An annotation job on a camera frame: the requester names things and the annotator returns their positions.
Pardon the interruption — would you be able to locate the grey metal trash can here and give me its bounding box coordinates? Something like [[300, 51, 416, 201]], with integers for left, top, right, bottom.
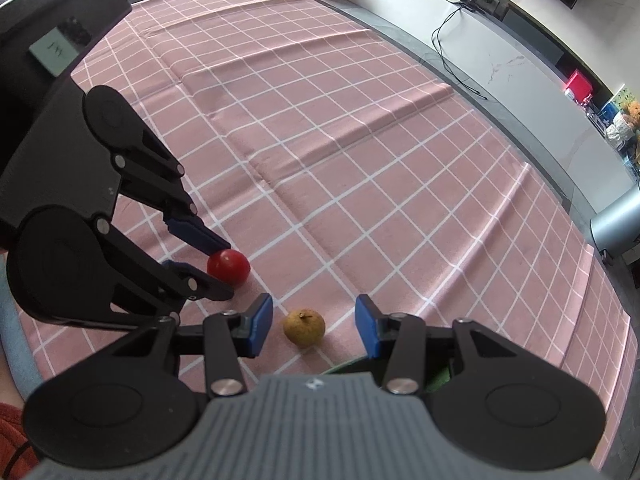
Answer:
[[590, 195, 640, 261]]

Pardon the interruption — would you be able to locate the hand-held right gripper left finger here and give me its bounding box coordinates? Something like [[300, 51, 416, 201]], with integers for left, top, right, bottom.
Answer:
[[65, 294, 273, 398]]

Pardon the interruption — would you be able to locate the black power cable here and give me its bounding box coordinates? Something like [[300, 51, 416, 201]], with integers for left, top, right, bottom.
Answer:
[[431, 4, 489, 102]]

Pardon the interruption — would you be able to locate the pink checked tablecloth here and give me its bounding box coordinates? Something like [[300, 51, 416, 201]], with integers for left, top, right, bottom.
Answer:
[[15, 0, 626, 461]]

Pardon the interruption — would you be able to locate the white flower pot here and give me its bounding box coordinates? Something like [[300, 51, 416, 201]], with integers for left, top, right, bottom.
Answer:
[[606, 112, 637, 149]]

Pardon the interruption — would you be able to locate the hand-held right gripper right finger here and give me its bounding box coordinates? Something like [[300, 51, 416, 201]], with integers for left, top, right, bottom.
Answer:
[[355, 295, 566, 396]]

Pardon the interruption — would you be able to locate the white marble TV cabinet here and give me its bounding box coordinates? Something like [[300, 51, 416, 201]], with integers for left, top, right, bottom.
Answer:
[[327, 0, 640, 221]]

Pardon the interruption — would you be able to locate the small yellow-green fruit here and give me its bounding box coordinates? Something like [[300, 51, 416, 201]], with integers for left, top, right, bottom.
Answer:
[[283, 308, 327, 347]]

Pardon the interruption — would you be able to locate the colourful picture card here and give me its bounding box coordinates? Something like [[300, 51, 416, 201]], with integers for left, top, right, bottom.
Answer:
[[600, 82, 629, 126]]

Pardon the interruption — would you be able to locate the thin black cord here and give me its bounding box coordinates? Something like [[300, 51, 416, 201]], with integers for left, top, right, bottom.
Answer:
[[9, 437, 32, 467]]

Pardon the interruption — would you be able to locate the square red box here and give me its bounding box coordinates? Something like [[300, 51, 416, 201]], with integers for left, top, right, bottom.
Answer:
[[565, 71, 596, 104]]

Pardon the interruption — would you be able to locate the green colander bowl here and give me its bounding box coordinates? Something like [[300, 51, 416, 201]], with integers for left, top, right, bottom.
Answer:
[[325, 357, 453, 393]]

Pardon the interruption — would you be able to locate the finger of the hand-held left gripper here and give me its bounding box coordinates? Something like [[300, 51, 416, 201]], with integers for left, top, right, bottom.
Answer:
[[112, 126, 229, 258], [94, 216, 234, 327]]

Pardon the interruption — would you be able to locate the red cherry tomato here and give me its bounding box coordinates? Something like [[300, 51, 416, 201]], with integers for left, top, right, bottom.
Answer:
[[207, 249, 251, 288]]

